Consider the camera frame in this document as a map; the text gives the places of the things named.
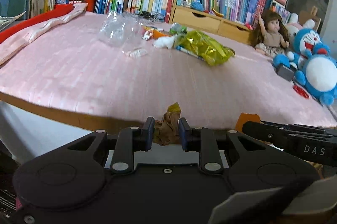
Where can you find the blue Doraemon plush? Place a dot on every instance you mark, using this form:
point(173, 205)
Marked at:
point(312, 65)

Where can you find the yellow green snack bag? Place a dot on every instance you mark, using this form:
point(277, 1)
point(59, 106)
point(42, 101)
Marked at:
point(204, 47)

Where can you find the open magazine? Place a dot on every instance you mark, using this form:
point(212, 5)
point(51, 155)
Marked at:
point(6, 21)

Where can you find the red mat edge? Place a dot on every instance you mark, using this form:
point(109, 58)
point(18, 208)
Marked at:
point(61, 9)

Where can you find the brown haired doll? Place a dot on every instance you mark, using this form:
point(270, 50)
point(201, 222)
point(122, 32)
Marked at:
point(270, 36)

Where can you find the clear plastic bag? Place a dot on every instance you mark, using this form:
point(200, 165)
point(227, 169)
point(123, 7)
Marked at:
point(125, 32)

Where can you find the brown paper wad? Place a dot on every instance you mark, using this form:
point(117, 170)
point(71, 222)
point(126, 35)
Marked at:
point(166, 131)

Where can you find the white crumpled tissue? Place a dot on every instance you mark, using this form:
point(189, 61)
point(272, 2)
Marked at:
point(165, 42)

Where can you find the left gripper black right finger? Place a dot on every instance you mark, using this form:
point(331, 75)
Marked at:
point(203, 141)

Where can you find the colourful snack wrapper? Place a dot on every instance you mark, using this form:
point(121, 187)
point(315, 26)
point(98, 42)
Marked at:
point(147, 34)

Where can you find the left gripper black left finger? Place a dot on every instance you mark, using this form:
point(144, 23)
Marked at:
point(131, 140)

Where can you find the wooden drawer organizer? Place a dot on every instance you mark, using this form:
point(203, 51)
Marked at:
point(210, 23)

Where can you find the pink folded quilt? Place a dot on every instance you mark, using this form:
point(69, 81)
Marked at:
point(11, 46)

